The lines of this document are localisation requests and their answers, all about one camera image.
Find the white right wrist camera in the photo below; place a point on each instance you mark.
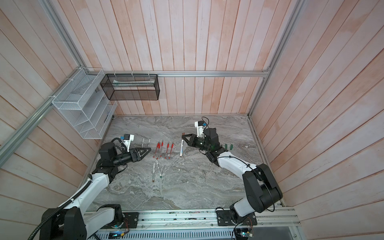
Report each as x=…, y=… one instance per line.
x=200, y=126

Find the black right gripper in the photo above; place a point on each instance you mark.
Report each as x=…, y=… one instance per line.
x=195, y=138

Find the black mesh wall basket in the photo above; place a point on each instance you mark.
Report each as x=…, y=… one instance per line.
x=131, y=87

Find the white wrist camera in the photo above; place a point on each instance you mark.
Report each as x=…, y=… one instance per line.
x=200, y=126
x=126, y=140

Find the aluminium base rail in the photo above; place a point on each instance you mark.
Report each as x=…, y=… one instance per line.
x=173, y=220

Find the left aluminium wall rail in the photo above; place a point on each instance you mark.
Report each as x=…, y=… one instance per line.
x=21, y=134

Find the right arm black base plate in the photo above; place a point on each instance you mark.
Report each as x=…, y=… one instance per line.
x=229, y=218

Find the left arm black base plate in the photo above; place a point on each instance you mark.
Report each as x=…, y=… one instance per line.
x=129, y=221

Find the horizontal aluminium wall rail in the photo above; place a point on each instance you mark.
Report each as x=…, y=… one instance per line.
x=184, y=74

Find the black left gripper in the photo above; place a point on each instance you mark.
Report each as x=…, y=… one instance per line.
x=136, y=156

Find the red gel pen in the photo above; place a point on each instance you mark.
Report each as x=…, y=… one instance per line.
x=171, y=150
x=161, y=149
x=156, y=150
x=167, y=149

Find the white mesh wall shelf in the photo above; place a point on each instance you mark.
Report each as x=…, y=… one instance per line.
x=84, y=105

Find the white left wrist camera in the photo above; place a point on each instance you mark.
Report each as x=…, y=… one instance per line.
x=126, y=140

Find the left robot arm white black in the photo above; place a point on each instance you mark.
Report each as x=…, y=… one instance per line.
x=68, y=221

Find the right aluminium wall rail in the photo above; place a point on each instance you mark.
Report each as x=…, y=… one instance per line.
x=277, y=36

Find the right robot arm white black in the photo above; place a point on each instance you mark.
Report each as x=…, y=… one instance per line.
x=261, y=188

